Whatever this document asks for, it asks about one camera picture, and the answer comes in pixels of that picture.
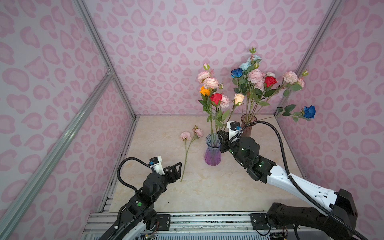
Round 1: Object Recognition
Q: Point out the blue purple glass vase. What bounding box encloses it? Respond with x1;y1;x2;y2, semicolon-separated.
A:
204;133;222;166

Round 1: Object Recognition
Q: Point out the maroon grey glass vase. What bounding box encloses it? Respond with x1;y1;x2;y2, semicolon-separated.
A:
240;113;258;138

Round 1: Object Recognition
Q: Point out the cream rose stem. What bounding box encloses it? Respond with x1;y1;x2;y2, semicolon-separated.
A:
220;94;245;130

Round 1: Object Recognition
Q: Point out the orange rose stem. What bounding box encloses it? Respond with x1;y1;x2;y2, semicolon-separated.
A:
199;86;214;134

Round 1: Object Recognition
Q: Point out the pink spray rose stem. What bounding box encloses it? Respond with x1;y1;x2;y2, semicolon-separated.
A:
197;63;219;89

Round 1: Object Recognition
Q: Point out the large pink peony stem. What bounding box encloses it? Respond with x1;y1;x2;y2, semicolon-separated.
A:
246;69;266;123

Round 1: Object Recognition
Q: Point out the single red rose stem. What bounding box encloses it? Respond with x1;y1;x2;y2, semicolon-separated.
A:
252;76;278;115

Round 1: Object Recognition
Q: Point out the dark blue rose stem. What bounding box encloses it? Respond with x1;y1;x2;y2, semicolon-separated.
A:
274;104;316;123

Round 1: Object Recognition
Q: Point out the white rose stem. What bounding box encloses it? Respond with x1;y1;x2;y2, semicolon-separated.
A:
266;72;276;80

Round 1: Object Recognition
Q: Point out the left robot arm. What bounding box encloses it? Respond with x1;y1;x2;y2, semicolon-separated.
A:
100;159;182;240

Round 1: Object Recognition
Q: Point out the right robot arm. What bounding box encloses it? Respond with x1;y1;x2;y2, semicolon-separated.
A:
218;131;358;240

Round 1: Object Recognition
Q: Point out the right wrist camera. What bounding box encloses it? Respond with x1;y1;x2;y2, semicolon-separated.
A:
227;121;242;142

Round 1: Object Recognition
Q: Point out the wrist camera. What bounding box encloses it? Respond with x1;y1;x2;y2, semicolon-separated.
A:
227;121;242;142
149;156;165;176

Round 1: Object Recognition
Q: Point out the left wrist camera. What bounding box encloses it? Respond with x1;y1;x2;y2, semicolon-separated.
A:
149;156;165;176

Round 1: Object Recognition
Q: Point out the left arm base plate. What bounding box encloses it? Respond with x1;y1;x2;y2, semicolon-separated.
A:
156;214;171;232

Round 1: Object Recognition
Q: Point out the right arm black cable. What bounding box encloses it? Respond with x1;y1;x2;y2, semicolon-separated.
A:
236;120;370;240

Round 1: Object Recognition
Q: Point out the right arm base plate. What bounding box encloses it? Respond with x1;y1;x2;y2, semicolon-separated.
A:
250;213;272;231

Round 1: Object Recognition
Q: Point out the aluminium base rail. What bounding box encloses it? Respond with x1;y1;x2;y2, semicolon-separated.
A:
80;211;346;240

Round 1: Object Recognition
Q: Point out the diagonal aluminium frame bar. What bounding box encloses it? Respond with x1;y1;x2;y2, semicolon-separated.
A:
1;73;114;240

